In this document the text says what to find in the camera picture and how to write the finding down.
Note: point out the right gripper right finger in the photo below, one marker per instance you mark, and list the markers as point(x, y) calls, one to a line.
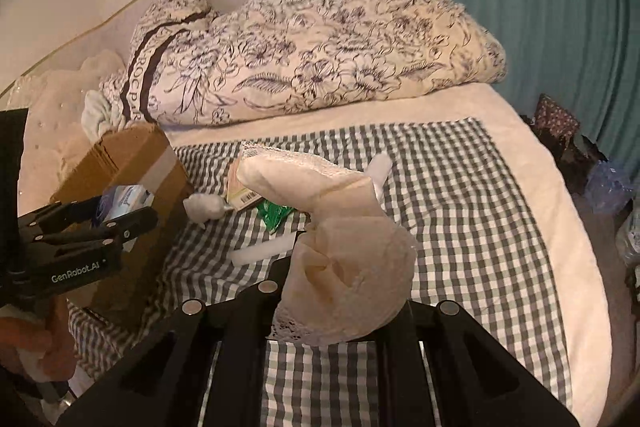
point(438, 366)

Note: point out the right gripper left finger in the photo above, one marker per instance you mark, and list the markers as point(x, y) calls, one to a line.
point(205, 366)

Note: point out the blue tissue pack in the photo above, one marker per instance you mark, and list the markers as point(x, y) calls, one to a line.
point(130, 207)

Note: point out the small white plush toy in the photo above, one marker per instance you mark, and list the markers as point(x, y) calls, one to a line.
point(201, 208)

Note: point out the beige lace cloth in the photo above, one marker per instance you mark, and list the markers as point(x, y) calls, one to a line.
point(351, 270)

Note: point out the white plastic tube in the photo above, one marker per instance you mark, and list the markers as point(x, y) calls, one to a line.
point(264, 250)

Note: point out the tan paper booklet box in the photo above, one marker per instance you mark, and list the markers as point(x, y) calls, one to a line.
point(238, 195)

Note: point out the green foil packet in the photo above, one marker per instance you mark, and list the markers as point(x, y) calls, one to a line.
point(273, 215)

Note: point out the small white bottle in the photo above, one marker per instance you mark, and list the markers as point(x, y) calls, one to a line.
point(377, 171)

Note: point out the person left hand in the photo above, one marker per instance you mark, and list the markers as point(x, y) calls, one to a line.
point(51, 339)

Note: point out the cream tufted headboard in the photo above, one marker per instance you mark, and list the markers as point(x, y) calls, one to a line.
point(54, 141)

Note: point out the brown cardboard box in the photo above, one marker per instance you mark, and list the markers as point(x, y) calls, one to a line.
point(141, 155)

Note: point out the pale green towel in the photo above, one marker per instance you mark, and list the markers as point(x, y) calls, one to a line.
point(100, 117)

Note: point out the green checkered cloth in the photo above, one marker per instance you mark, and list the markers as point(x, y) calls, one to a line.
point(450, 188)

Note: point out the cream bed sheet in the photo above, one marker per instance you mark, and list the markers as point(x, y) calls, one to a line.
point(577, 276)

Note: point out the blue plastic water bottles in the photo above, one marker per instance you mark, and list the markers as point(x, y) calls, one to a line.
point(608, 188)

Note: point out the dark floral bag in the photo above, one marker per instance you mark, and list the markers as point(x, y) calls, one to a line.
point(554, 125)

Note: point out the floral white duvet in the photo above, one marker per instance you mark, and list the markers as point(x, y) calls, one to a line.
point(192, 66)

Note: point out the teal curtain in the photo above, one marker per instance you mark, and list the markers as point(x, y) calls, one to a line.
point(584, 54)

